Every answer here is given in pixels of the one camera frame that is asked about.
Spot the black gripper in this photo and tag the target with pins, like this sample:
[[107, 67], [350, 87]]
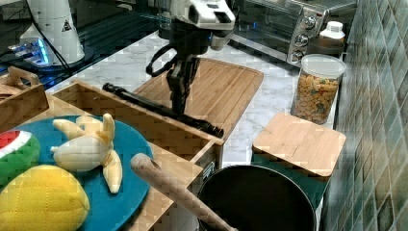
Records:
[[189, 42]]

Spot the bamboo wooden drawer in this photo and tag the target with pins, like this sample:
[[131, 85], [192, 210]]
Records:
[[171, 135]]

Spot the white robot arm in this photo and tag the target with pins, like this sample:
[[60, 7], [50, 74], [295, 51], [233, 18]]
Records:
[[196, 25]]

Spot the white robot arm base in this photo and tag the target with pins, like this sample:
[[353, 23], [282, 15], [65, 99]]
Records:
[[53, 34]]

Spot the large bamboo cutting board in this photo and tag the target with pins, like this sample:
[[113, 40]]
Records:
[[219, 94]]

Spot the black blender base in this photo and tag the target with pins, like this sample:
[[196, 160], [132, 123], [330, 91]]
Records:
[[165, 25]]

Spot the plush peeled banana toy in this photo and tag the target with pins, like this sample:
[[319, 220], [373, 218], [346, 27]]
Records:
[[90, 144]]

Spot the silver toaster oven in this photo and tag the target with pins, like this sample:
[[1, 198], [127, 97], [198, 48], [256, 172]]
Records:
[[282, 28]]

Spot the clear jar of cereal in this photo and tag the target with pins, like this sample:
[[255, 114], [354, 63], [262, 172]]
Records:
[[317, 86]]

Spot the green box with bamboo lid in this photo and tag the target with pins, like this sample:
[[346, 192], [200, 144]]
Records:
[[301, 150]]

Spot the white capped bottle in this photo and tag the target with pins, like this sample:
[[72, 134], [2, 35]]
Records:
[[329, 41]]

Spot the plush watermelon slice toy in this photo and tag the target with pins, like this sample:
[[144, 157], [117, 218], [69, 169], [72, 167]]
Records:
[[18, 152]]

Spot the plush yellow lemon toy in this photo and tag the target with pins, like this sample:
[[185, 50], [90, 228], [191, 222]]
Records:
[[44, 198]]

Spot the black drawer handle bar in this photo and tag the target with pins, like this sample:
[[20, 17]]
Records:
[[151, 106]]

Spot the black pan with wooden handle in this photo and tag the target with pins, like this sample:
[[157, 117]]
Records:
[[236, 198]]

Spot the wooden tray with handle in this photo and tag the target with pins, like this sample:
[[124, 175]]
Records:
[[22, 97]]

